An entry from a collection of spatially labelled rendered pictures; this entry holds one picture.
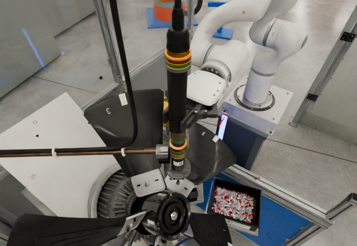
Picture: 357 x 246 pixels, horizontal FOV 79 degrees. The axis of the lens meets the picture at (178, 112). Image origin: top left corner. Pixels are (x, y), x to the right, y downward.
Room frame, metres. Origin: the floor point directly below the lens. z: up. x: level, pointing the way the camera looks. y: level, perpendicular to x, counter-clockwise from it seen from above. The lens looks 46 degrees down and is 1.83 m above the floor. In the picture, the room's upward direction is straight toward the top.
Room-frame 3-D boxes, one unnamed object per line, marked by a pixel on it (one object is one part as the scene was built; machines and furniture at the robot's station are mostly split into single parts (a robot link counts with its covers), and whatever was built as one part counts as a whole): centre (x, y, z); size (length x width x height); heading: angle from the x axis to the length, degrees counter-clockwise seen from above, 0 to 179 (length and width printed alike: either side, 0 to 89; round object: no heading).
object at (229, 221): (0.38, -0.25, 0.85); 0.22 x 0.17 x 0.07; 73
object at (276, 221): (0.56, -0.28, 0.45); 0.82 x 0.02 x 0.66; 57
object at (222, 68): (0.45, -0.09, 1.49); 0.09 x 0.03 x 0.08; 57
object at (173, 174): (0.31, 0.01, 1.33); 0.09 x 0.07 x 0.10; 92
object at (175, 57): (0.31, 0.00, 1.63); 0.04 x 0.04 x 0.03
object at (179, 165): (0.31, 0.00, 1.49); 0.04 x 0.04 x 0.46
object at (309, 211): (0.56, -0.28, 0.82); 0.90 x 0.04 x 0.08; 57
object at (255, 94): (0.90, -0.42, 1.12); 0.19 x 0.19 x 0.18
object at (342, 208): (0.32, -0.64, 0.96); 0.03 x 0.03 x 0.20; 57
